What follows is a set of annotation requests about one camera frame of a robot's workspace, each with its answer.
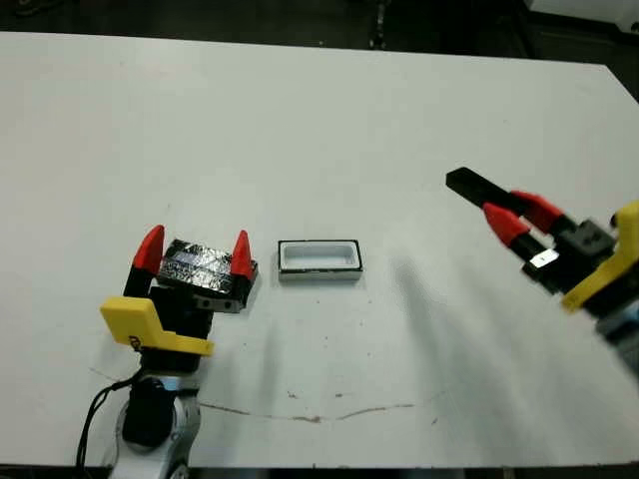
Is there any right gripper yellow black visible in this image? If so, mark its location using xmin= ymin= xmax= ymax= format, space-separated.
xmin=482 ymin=191 xmax=639 ymax=321

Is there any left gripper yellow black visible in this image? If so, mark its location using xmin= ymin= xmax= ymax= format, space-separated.
xmin=99 ymin=225 xmax=255 ymax=373

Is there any black box lid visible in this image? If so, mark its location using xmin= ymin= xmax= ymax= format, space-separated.
xmin=157 ymin=239 xmax=261 ymax=296

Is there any white box base black rim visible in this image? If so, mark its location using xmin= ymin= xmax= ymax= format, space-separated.
xmin=277 ymin=239 xmax=363 ymax=283

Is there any white furniture piece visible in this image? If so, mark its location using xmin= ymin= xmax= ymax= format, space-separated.
xmin=522 ymin=0 xmax=639 ymax=34

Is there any black metal floor strut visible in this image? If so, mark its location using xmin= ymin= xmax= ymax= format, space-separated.
xmin=367 ymin=0 xmax=389 ymax=50

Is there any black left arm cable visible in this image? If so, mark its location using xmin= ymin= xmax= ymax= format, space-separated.
xmin=74 ymin=371 xmax=147 ymax=471

